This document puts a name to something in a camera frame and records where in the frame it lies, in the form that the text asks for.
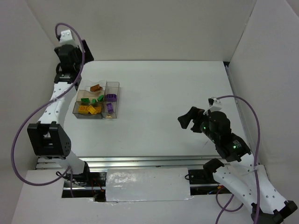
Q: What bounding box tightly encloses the brown orange lego brick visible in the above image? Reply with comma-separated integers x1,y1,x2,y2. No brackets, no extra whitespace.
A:
90,84,101,92

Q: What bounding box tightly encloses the purple round lego piece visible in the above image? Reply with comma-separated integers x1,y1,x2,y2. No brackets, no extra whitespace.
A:
106,93,117,102

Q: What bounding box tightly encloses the purple lego brick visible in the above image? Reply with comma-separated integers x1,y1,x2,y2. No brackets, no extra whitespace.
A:
106,103,114,114

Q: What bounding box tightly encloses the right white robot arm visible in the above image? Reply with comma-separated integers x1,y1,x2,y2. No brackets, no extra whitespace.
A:
178,107,298,224

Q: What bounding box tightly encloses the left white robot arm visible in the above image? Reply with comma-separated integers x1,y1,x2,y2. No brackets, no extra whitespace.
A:
27,40,94,185

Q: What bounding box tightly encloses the clear wavy container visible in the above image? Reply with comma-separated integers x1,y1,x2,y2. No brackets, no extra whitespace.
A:
79,80,107,92

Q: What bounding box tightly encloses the clear tall narrow container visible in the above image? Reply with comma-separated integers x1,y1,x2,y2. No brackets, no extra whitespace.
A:
102,82,120,119

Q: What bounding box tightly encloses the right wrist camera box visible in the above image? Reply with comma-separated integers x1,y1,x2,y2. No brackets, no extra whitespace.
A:
207,97,222,114

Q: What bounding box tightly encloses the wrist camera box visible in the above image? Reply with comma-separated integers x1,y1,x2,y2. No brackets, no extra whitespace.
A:
207,97,222,114
59,29,76,47

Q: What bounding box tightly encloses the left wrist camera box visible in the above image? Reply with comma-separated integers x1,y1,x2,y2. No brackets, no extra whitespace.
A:
59,29,76,47

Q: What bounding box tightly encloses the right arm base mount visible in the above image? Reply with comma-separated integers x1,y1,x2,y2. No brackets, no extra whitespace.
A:
185,157,229,196

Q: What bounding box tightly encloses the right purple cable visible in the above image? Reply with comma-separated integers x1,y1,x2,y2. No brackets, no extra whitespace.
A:
214,95,261,224

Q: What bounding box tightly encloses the purple cable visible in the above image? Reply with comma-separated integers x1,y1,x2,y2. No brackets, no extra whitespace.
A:
214,95,261,224
11,22,85,199

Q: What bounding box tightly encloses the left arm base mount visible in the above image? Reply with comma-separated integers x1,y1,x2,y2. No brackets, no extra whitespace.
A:
62,164,107,202

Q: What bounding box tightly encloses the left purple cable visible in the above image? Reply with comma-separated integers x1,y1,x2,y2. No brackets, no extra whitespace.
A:
11,22,85,199

